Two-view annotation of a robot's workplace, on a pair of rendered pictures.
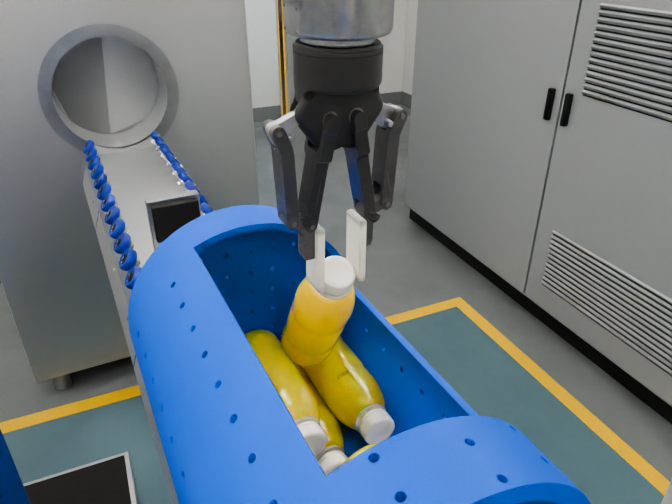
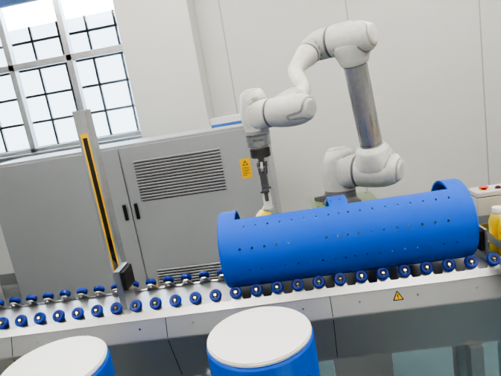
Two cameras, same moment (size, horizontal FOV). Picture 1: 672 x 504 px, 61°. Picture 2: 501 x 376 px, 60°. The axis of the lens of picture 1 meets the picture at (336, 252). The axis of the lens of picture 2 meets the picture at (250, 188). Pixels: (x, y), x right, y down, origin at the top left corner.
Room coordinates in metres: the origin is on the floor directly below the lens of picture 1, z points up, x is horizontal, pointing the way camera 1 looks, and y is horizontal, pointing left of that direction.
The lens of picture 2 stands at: (-0.30, 1.41, 1.64)
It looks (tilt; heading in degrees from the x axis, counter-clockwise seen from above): 12 degrees down; 301
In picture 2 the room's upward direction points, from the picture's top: 10 degrees counter-clockwise
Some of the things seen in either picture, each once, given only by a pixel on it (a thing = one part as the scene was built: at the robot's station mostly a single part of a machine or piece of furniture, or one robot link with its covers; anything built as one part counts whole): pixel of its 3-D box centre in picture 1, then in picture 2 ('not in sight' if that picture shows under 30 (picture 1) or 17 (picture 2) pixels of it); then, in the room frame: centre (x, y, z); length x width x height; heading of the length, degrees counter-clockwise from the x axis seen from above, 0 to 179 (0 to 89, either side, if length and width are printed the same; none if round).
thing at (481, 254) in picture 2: not in sight; (478, 242); (-0.19, -0.28, 0.99); 0.10 x 0.02 x 0.12; 116
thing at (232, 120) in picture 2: not in sight; (227, 121); (1.50, -1.37, 1.48); 0.24 x 0.12 x 0.08; 32
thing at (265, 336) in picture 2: not in sight; (259, 333); (0.28, 0.53, 1.03); 0.28 x 0.28 x 0.01
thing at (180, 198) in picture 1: (178, 233); (127, 285); (1.00, 0.31, 1.00); 0.10 x 0.04 x 0.15; 116
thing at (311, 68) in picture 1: (337, 94); (261, 159); (0.49, 0.00, 1.41); 0.08 x 0.07 x 0.09; 117
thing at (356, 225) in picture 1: (355, 245); not in sight; (0.50, -0.02, 1.25); 0.03 x 0.01 x 0.07; 27
